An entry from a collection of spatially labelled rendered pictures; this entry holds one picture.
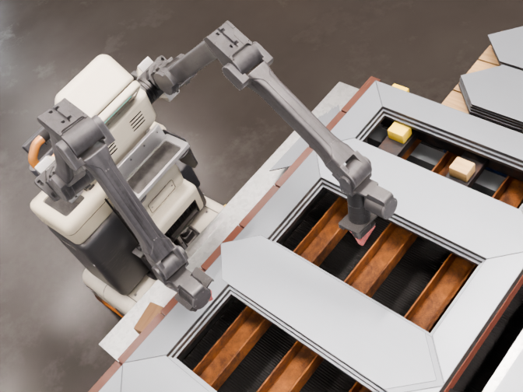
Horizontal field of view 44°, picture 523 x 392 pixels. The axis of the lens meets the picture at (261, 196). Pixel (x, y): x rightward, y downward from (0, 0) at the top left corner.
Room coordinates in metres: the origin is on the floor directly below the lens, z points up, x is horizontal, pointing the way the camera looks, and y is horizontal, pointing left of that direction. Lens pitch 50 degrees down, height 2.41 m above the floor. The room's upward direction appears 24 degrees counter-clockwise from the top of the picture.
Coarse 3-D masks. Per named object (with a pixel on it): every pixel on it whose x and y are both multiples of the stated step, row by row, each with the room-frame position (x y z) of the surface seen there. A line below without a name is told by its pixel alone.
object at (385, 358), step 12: (396, 324) 0.73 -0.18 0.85; (408, 324) 0.72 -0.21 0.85; (384, 336) 0.72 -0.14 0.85; (396, 336) 0.70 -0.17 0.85; (408, 336) 0.69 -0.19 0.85; (420, 336) 0.68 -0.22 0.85; (384, 348) 0.69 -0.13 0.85; (396, 348) 0.67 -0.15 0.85; (408, 348) 0.66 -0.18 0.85; (372, 360) 0.67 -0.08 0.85; (384, 360) 0.66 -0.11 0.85; (396, 360) 0.65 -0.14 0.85; (360, 372) 0.66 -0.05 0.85; (372, 372) 0.64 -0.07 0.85; (384, 372) 0.63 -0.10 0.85; (384, 384) 0.60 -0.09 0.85
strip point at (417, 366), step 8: (424, 336) 0.67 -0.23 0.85; (416, 344) 0.66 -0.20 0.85; (424, 344) 0.66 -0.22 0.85; (416, 352) 0.64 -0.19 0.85; (424, 352) 0.64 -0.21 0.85; (408, 360) 0.63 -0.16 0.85; (416, 360) 0.63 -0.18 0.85; (424, 360) 0.62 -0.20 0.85; (400, 368) 0.62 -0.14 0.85; (408, 368) 0.62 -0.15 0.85; (416, 368) 0.61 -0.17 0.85; (424, 368) 0.60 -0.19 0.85; (432, 368) 0.59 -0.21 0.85; (392, 376) 0.61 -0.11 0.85; (400, 376) 0.60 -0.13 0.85; (408, 376) 0.60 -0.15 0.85; (416, 376) 0.59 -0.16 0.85; (424, 376) 0.58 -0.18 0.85; (432, 376) 0.57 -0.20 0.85; (392, 384) 0.60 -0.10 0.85; (400, 384) 0.59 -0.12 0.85; (408, 384) 0.58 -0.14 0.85
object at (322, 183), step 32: (416, 128) 1.33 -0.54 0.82; (512, 160) 1.06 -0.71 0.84; (320, 192) 1.26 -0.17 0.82; (288, 224) 1.19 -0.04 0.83; (416, 224) 0.98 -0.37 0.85; (480, 256) 0.81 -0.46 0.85; (352, 288) 0.89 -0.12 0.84; (512, 288) 0.71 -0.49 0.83; (320, 352) 0.76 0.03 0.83; (416, 384) 0.57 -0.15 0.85
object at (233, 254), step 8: (240, 240) 1.18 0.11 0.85; (248, 240) 1.17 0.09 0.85; (232, 248) 1.17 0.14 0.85; (240, 248) 1.16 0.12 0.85; (248, 248) 1.15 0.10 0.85; (224, 256) 1.16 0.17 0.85; (232, 256) 1.14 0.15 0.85; (240, 256) 1.13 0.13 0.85; (224, 264) 1.13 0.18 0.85; (232, 264) 1.12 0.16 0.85; (224, 272) 1.10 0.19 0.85
